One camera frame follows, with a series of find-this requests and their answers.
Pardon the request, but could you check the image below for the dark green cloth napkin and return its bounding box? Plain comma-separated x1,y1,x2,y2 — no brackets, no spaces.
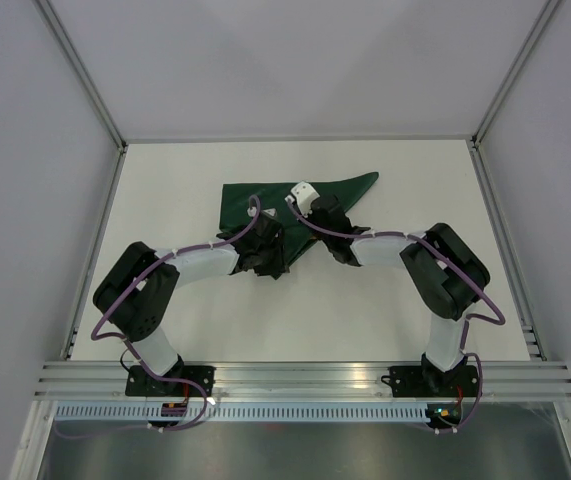
216,170,381,281

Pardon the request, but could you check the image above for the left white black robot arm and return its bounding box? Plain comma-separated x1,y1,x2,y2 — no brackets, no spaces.
91,209,288,396

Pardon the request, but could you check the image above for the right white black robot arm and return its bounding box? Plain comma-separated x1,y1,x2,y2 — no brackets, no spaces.
303,195,490,395

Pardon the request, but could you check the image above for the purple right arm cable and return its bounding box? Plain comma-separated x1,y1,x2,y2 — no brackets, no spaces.
284,195,507,435

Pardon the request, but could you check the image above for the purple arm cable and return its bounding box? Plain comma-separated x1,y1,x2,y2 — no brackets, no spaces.
284,195,507,435
54,194,262,441

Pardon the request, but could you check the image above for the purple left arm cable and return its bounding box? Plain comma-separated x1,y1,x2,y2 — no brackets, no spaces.
54,194,262,441

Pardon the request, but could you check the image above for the left aluminium side rail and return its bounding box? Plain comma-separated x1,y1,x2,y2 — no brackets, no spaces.
58,143,128,360

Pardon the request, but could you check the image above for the aluminium side rail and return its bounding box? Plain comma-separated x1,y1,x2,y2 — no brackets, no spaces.
58,143,128,360
466,137,548,361

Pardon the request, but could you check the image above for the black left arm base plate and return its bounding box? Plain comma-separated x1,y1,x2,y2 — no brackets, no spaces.
125,365,215,398

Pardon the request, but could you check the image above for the right aluminium frame post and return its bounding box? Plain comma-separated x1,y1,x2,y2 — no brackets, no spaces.
469,0,564,149

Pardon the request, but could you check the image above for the aluminium frame post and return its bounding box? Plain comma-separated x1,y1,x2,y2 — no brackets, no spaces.
33,0,127,152
469,0,564,149

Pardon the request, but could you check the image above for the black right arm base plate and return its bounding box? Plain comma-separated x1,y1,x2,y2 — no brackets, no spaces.
380,365,480,399

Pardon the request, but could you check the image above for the aluminium front frame rail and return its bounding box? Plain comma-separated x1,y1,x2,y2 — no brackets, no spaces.
32,361,571,402

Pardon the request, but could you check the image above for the left aluminium frame post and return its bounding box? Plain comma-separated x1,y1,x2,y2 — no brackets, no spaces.
33,0,127,152

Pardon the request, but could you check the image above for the right aluminium side rail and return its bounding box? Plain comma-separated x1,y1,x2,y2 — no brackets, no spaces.
466,137,548,361

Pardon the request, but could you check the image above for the white slotted cable duct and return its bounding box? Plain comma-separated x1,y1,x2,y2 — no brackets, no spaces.
54,401,428,424

